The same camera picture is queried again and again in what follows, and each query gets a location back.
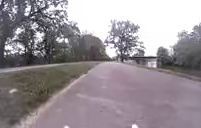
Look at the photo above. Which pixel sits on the large bare-branched tree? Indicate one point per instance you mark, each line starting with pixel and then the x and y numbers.
pixel 124 38

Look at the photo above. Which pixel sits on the reddish asphalt path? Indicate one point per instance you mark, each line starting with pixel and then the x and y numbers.
pixel 128 96

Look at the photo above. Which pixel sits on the bridge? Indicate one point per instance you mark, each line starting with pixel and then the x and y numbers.
pixel 143 59

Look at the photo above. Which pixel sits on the row of trees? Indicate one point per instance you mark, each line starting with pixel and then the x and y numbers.
pixel 38 36

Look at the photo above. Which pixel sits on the robot's own part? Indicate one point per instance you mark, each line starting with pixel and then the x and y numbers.
pixel 134 126
pixel 66 126

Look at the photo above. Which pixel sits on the grass strip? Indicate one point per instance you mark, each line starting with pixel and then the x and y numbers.
pixel 28 86

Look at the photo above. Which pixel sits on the grey asphalt road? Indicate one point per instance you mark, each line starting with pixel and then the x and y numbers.
pixel 18 68

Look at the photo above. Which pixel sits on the grass verge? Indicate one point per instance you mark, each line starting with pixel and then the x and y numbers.
pixel 184 74

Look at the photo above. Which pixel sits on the clump of bushes and trees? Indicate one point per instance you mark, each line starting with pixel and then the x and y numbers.
pixel 191 50

